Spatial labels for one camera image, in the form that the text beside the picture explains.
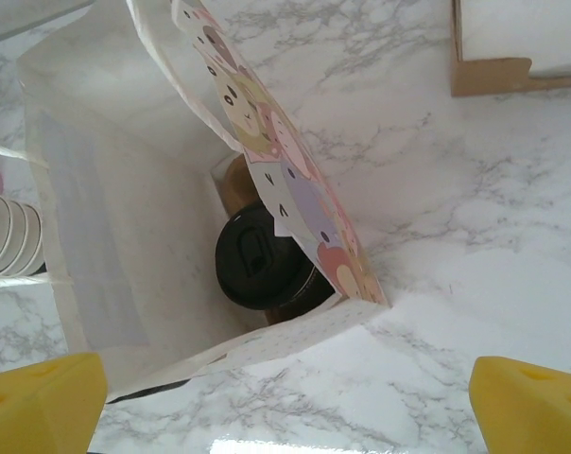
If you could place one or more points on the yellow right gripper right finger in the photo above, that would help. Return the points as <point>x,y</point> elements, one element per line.
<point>536,416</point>

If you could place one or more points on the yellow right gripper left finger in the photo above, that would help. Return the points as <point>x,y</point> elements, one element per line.
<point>35,411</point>

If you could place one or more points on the stack of paper cups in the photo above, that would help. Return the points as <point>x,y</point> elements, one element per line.
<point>11,232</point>

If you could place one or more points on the printed white paper bag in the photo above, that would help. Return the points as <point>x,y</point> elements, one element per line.
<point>125,213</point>

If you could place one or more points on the black white paper cup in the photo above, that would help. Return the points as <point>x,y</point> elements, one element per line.
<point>309,293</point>

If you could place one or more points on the black plastic cup lid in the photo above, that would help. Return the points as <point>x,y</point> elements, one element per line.
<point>257,255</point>

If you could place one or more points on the brown cardboard tray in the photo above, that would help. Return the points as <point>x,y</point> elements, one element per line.
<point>493,78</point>

